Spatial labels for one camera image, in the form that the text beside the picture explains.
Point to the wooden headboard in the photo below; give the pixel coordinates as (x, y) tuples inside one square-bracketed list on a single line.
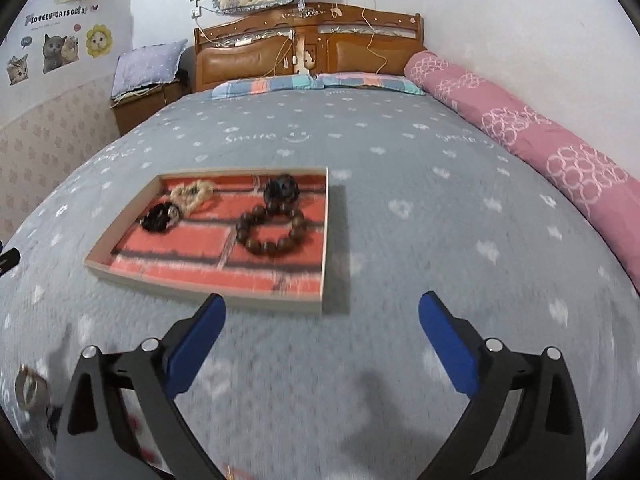
[(321, 38)]

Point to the tabby kitten wall sticker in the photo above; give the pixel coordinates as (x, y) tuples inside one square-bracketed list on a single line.
[(17, 69)]

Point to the brick-pattern jewelry tray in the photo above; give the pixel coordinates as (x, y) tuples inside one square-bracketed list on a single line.
[(279, 264)]

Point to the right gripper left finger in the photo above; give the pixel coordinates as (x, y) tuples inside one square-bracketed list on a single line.
[(95, 439)]

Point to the pink rolled quilt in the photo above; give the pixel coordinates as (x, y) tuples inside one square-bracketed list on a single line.
[(605, 193)]

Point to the striped pillow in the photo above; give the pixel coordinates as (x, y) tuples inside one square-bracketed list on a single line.
[(256, 86), (362, 80)]

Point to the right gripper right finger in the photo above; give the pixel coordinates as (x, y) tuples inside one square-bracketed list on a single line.
[(546, 439)]

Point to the grey patterned bedspread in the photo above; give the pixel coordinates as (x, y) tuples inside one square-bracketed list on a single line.
[(420, 200)]

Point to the black claw hair clip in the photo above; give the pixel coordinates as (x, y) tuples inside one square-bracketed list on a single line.
[(281, 189)]

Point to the wooden nightstand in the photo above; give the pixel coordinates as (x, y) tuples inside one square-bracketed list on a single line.
[(136, 107)]

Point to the striped pillow left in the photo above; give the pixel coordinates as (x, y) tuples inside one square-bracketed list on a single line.
[(256, 86)]

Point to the grey cats wall sticker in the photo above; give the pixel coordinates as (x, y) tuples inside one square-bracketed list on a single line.
[(59, 51)]

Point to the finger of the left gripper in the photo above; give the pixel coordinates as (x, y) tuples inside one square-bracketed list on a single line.
[(9, 260)]

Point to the lavender dotted cushion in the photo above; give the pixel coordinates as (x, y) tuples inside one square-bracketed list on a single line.
[(146, 67)]

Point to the yellow flower cat sticker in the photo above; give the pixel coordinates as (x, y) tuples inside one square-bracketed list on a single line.
[(99, 41)]

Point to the black fuzzy scrunchie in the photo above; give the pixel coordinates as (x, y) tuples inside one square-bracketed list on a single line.
[(160, 218)]

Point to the striped pillow right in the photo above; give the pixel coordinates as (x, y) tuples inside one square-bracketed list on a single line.
[(362, 80)]

